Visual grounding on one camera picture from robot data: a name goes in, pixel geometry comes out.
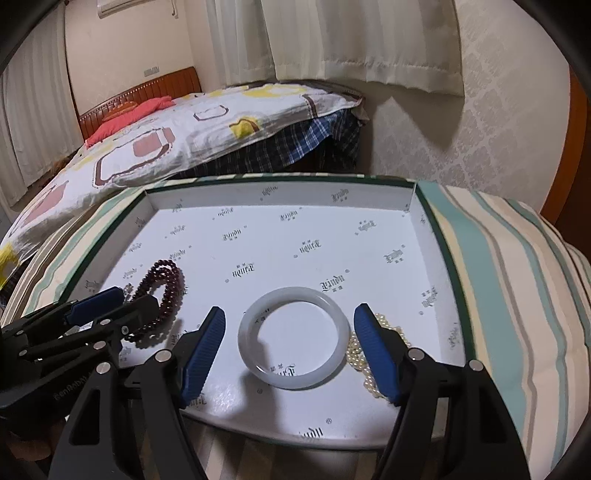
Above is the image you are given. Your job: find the dark red bead bracelet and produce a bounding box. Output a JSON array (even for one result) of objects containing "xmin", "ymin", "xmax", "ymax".
[{"xmin": 121, "ymin": 258, "xmax": 187, "ymax": 343}]

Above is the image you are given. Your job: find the white jade bangle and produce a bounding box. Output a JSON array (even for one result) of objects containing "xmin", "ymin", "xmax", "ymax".
[{"xmin": 238, "ymin": 286, "xmax": 351, "ymax": 390}]

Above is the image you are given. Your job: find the cream pearl bracelet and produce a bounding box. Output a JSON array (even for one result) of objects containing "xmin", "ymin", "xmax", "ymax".
[{"xmin": 346, "ymin": 312, "xmax": 412, "ymax": 400}]

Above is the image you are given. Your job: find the green tray white lining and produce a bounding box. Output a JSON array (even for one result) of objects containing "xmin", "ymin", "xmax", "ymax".
[{"xmin": 56, "ymin": 176, "xmax": 469, "ymax": 450}]

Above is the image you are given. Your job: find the striped tablecloth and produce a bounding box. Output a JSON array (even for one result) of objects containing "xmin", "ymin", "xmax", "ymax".
[{"xmin": 4, "ymin": 174, "xmax": 590, "ymax": 479}]

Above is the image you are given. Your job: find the white left curtain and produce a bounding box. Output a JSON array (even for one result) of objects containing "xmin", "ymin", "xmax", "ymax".
[{"xmin": 1, "ymin": 2, "xmax": 83, "ymax": 206}]

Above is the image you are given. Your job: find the white curtain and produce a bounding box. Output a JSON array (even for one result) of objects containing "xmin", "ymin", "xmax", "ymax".
[
  {"xmin": 205, "ymin": 0, "xmax": 464, "ymax": 96},
  {"xmin": 1, "ymin": 2, "xmax": 83, "ymax": 206}
]

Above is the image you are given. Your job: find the orange round cushion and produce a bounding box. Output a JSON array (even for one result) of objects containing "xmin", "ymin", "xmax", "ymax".
[{"xmin": 102, "ymin": 101, "xmax": 138, "ymax": 122}]

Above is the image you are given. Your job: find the pink pillow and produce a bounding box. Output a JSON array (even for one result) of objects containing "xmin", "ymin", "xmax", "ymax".
[{"xmin": 85, "ymin": 96, "xmax": 175, "ymax": 148}]

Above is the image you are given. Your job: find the wooden headboard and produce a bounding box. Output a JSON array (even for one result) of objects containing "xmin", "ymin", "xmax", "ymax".
[{"xmin": 78, "ymin": 67, "xmax": 201, "ymax": 140}]

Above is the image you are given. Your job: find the wooden door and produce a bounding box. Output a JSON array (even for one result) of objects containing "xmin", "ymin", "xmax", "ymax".
[{"xmin": 541, "ymin": 69, "xmax": 590, "ymax": 251}]

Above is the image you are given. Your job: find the blue plaid bed sheet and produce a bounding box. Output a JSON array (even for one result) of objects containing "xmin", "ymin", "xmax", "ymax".
[{"xmin": 172, "ymin": 110, "xmax": 365, "ymax": 180}]

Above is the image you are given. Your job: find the white air conditioner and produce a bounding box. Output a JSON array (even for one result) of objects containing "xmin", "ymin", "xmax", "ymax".
[{"xmin": 96, "ymin": 0, "xmax": 151, "ymax": 19}]

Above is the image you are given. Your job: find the white centre curtain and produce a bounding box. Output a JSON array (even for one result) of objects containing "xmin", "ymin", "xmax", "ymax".
[{"xmin": 205, "ymin": 0, "xmax": 464, "ymax": 96}]

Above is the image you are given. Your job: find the wall power socket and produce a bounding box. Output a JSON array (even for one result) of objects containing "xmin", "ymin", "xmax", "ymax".
[{"xmin": 143, "ymin": 66, "xmax": 159, "ymax": 77}]

